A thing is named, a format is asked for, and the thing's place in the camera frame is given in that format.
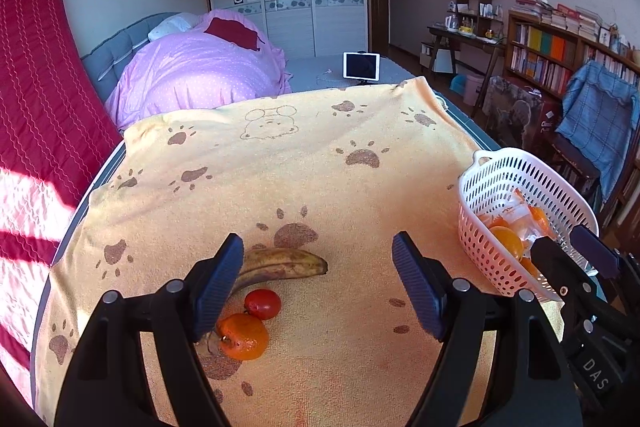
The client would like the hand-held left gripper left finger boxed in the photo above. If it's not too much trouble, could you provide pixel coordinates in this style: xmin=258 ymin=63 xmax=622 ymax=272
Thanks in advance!
xmin=54 ymin=233 xmax=245 ymax=427

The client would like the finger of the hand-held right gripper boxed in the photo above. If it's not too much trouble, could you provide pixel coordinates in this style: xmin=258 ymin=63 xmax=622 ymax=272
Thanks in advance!
xmin=531 ymin=237 xmax=597 ymax=315
xmin=570 ymin=224 xmax=622 ymax=279

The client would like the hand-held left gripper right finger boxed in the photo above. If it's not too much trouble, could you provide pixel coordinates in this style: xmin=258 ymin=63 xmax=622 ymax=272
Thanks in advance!
xmin=392 ymin=232 xmax=583 ymax=427

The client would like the red tomato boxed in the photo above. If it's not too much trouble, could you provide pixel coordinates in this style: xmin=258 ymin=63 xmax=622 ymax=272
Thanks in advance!
xmin=244 ymin=289 xmax=282 ymax=321

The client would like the orange with stem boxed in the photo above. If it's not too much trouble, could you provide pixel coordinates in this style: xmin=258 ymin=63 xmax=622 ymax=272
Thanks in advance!
xmin=216 ymin=313 xmax=270 ymax=362

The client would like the spotted ripe banana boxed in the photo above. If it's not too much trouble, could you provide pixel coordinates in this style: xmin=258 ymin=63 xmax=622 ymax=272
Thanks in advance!
xmin=195 ymin=248 xmax=329 ymax=355

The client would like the white plastic basket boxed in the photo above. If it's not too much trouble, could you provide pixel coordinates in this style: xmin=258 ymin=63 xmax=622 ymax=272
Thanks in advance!
xmin=458 ymin=148 xmax=599 ymax=303

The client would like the orange in plastic wrapper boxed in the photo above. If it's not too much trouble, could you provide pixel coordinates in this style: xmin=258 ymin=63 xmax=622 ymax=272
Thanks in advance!
xmin=515 ymin=189 xmax=555 ymax=244

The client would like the dark wooden chair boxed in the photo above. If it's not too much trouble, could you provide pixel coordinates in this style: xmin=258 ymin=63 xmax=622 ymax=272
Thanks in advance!
xmin=547 ymin=59 xmax=640 ymax=208

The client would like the yellow paw print towel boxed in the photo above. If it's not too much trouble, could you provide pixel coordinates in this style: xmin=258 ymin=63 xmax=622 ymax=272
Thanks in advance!
xmin=32 ymin=77 xmax=566 ymax=427

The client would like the printed cardboard box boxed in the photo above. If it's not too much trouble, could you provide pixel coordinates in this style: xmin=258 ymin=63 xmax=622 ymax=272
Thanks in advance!
xmin=482 ymin=77 xmax=563 ymax=152

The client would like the wooden bookshelf with books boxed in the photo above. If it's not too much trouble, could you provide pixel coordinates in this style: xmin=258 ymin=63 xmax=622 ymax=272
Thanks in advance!
xmin=504 ymin=9 xmax=640 ymax=228

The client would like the pink waste bin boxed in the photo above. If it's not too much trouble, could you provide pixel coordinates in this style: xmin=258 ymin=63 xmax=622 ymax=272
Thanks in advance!
xmin=462 ymin=74 xmax=486 ymax=105

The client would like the pink dotted duvet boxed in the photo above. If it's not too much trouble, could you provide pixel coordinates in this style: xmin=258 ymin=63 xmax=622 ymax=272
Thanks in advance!
xmin=104 ymin=9 xmax=293 ymax=130

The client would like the white tablet on stand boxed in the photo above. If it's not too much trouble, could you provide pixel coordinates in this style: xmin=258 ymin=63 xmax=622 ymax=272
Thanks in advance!
xmin=343 ymin=52 xmax=381 ymax=85

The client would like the white storage box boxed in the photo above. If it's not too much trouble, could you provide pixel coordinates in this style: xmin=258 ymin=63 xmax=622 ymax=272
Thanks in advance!
xmin=420 ymin=42 xmax=456 ymax=75

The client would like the stack of books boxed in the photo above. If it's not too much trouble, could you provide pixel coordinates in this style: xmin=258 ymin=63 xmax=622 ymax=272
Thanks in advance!
xmin=511 ymin=0 xmax=603 ymax=42

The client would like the grey blue bed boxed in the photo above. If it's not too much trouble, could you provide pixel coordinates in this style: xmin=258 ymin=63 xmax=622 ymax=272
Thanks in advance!
xmin=80 ymin=12 xmax=501 ymax=152

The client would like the wooden desk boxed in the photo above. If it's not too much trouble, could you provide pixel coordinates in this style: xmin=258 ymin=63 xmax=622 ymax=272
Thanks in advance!
xmin=427 ymin=26 xmax=506 ymax=118

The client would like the red cloth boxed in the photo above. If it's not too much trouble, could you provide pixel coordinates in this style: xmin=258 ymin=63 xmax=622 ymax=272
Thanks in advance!
xmin=204 ymin=18 xmax=261 ymax=52

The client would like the red quilted blanket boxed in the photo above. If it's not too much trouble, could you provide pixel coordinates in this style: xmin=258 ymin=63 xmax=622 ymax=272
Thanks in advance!
xmin=0 ymin=0 xmax=123 ymax=403

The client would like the white pillow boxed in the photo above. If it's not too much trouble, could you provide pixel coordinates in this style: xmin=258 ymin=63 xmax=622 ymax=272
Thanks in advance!
xmin=148 ymin=13 xmax=201 ymax=42

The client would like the small wooden desk shelf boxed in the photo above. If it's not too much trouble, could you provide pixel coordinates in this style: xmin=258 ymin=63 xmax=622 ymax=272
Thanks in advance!
xmin=448 ymin=0 xmax=503 ymax=38

